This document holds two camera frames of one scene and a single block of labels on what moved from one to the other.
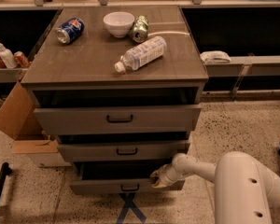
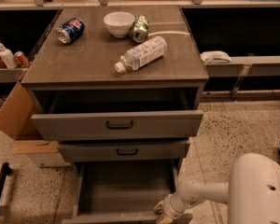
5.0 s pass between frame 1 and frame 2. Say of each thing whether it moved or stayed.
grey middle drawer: stayed
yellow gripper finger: moved
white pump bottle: stayed
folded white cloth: stayed
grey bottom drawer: moved
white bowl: stayed
